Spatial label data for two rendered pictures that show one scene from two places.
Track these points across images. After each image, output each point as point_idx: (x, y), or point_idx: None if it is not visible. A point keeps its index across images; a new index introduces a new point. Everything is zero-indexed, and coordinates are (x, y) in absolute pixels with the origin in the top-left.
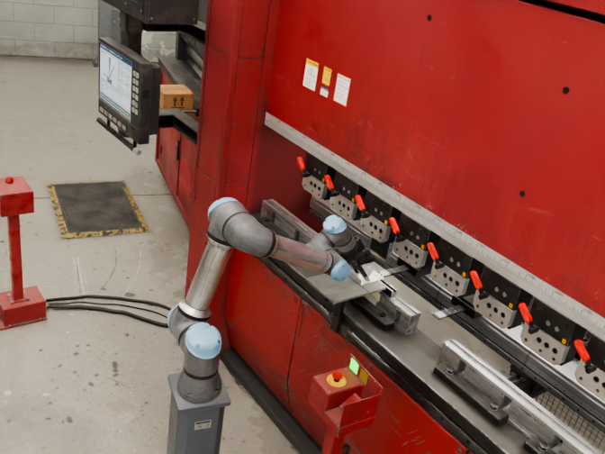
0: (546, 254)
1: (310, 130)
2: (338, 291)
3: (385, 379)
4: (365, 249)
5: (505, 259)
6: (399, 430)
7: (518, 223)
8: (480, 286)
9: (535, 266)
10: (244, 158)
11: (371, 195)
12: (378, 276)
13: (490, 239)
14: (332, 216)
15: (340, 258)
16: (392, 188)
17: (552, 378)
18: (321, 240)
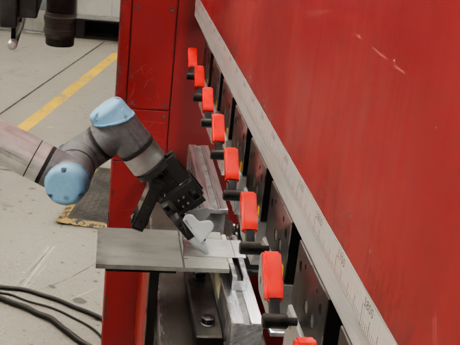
0: (315, 120)
1: (209, 0)
2: (129, 253)
3: None
4: (188, 181)
5: (285, 157)
6: None
7: (299, 60)
8: (248, 225)
9: (305, 157)
10: (159, 68)
11: (224, 87)
12: (237, 252)
13: (279, 115)
14: (110, 98)
15: (74, 161)
16: (235, 61)
17: None
18: (80, 138)
